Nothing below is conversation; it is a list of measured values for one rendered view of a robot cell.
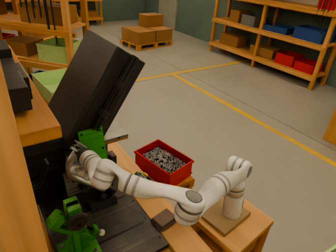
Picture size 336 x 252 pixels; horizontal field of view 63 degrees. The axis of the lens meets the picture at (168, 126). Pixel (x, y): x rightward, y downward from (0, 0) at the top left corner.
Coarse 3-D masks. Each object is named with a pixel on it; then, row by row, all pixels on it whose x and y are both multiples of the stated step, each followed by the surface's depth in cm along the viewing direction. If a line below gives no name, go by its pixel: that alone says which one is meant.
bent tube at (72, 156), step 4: (76, 140) 120; (76, 144) 120; (80, 144) 119; (72, 152) 119; (68, 156) 119; (72, 156) 119; (68, 160) 119; (72, 160) 119; (68, 164) 119; (68, 168) 119; (68, 172) 120; (68, 176) 121; (72, 176) 121; (76, 176) 122; (76, 180) 122; (80, 180) 123; (84, 180) 125; (88, 180) 126; (84, 184) 125; (88, 184) 126; (96, 188) 129
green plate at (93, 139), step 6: (78, 132) 122; (84, 132) 123; (90, 132) 125; (96, 132) 127; (102, 132) 128; (78, 138) 123; (84, 138) 124; (90, 138) 126; (96, 138) 127; (102, 138) 129; (84, 144) 125; (90, 144) 126; (96, 144) 128; (102, 144) 129; (96, 150) 128; (102, 150) 130; (102, 156) 131
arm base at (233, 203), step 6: (228, 192) 130; (234, 192) 128; (240, 192) 128; (228, 198) 131; (234, 198) 129; (240, 198) 130; (228, 204) 132; (234, 204) 131; (240, 204) 132; (222, 210) 138; (228, 210) 134; (234, 210) 133; (240, 210) 135; (228, 216) 136; (234, 216) 135
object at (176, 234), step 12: (108, 144) 179; (120, 156) 169; (132, 168) 160; (144, 204) 137; (156, 204) 137; (168, 204) 138; (168, 228) 125; (180, 228) 126; (192, 228) 126; (168, 240) 120; (180, 240) 120; (192, 240) 121
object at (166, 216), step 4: (160, 212) 129; (164, 212) 129; (168, 212) 130; (156, 216) 127; (160, 216) 127; (164, 216) 127; (168, 216) 127; (172, 216) 128; (152, 220) 127; (156, 220) 125; (160, 220) 125; (164, 220) 125; (168, 220) 125; (172, 220) 127; (156, 224) 125; (160, 224) 123; (164, 224) 124; (168, 224) 126; (160, 228) 123; (164, 228) 124
